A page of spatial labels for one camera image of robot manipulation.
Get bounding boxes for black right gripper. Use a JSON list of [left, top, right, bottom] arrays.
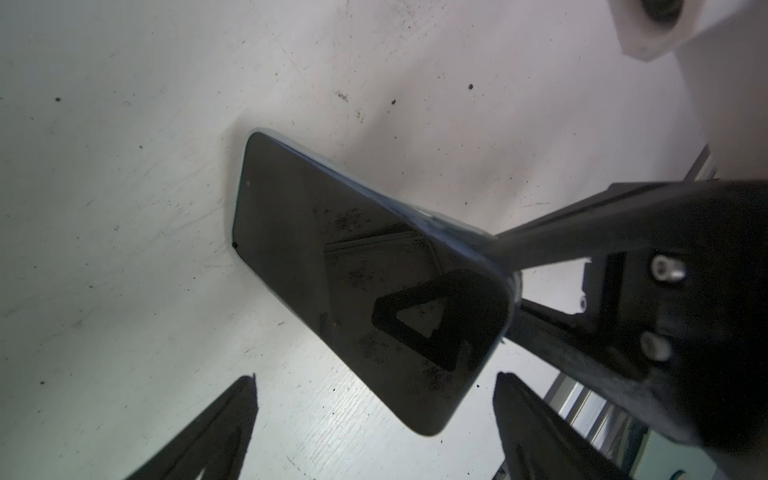
[[485, 180, 767, 450]]

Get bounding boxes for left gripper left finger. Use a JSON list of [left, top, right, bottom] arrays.
[[129, 375, 258, 479]]

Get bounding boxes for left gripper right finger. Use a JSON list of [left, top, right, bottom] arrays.
[[493, 372, 628, 480]]

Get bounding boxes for phone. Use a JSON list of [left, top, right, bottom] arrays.
[[232, 130, 522, 436]]

